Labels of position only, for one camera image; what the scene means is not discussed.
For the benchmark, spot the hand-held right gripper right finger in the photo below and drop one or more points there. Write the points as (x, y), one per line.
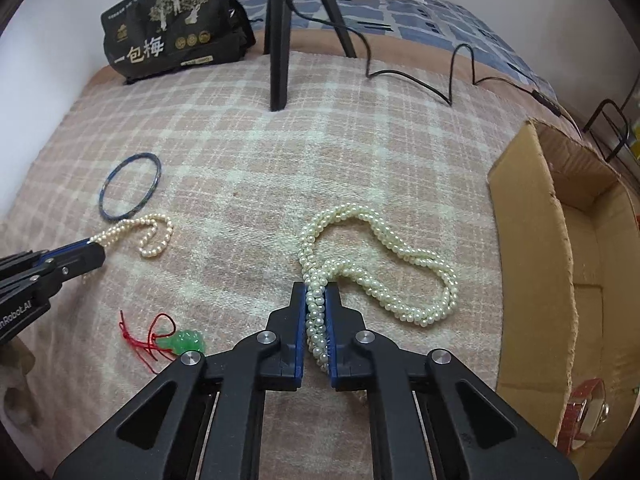
(334, 342)

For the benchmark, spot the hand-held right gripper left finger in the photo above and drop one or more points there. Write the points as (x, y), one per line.
(299, 332)

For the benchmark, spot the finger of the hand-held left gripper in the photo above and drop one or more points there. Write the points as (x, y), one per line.
(75, 246)
(80, 262)

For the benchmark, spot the blue bangle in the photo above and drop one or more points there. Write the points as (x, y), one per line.
(159, 172)

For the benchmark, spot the cardboard box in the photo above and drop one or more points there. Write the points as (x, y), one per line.
(535, 260)

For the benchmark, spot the person's left hand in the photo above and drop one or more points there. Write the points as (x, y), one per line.
(15, 390)

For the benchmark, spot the black printed bag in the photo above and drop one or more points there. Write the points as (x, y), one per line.
(165, 20)

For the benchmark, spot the black tripod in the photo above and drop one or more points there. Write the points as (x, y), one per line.
(277, 60)

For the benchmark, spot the blue checked bedsheet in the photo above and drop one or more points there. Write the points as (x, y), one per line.
(425, 20)

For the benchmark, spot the black metal clothes rack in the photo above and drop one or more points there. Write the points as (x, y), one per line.
(611, 104)

